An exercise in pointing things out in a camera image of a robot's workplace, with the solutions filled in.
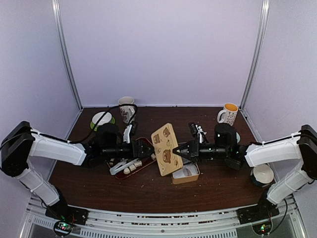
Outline bear print tin lid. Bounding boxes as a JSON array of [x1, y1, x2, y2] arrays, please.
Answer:
[[151, 123, 183, 177]]

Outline white handled metal tongs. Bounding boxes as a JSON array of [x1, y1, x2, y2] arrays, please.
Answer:
[[109, 159, 139, 176]]

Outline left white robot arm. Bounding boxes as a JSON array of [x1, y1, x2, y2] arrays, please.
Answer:
[[0, 121, 155, 220]]

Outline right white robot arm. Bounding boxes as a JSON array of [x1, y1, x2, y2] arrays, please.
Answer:
[[172, 123, 317, 219]]

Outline dark red chocolate tray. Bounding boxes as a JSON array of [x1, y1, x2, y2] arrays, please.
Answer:
[[106, 137, 156, 179]]

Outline white paper cup liner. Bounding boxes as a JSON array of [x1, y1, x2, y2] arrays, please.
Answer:
[[184, 164, 199, 177], [172, 170, 186, 179]]

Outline beige tin box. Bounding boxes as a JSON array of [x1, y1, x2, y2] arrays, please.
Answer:
[[171, 163, 200, 184]]

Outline patterned white mug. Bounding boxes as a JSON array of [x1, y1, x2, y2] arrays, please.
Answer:
[[118, 96, 135, 124]]

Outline light blue bowl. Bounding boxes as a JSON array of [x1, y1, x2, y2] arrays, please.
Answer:
[[236, 132, 241, 143]]

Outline green saucer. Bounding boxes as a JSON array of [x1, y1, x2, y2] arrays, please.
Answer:
[[90, 117, 115, 131]]

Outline orange inside white mug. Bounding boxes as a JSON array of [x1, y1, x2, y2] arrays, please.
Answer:
[[216, 103, 239, 126]]

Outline dark blue white bowl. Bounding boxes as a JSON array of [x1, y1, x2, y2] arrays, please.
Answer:
[[250, 164, 274, 188]]

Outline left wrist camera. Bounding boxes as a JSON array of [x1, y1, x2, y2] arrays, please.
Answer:
[[123, 121, 138, 144]]

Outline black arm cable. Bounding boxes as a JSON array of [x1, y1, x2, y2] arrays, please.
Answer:
[[81, 104, 138, 144]]

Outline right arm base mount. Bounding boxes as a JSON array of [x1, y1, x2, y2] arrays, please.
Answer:
[[236, 206, 279, 236]]

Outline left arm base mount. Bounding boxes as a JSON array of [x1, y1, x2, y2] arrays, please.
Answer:
[[45, 207, 89, 237]]

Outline right aluminium frame post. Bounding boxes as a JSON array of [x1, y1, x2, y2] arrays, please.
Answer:
[[240, 0, 270, 111]]

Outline aluminium frame post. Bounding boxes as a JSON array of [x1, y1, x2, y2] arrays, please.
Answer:
[[240, 0, 270, 111], [52, 0, 83, 110]]

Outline left aluminium frame post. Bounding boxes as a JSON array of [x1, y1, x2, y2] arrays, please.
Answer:
[[52, 0, 83, 110]]

